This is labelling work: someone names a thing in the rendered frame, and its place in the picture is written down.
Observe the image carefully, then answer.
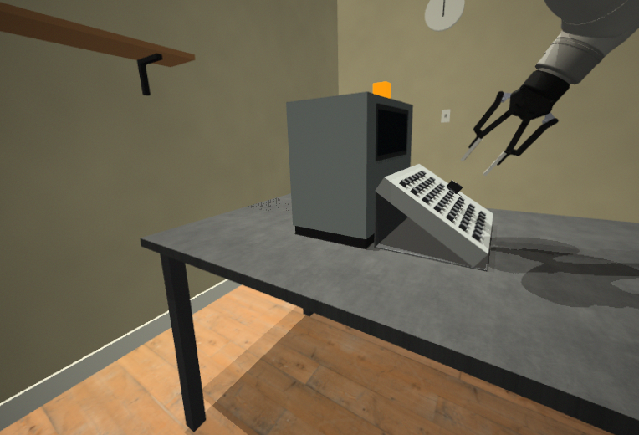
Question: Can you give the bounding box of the grey control console with keypad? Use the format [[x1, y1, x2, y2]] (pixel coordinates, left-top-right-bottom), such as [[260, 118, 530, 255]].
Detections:
[[286, 82, 493, 271]]

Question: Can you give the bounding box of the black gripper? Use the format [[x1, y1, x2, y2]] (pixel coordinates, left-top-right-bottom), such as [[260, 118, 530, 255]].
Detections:
[[460, 70, 570, 176]]

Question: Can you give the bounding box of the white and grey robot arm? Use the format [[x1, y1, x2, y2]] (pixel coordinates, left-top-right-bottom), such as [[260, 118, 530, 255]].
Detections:
[[535, 0, 639, 84]]

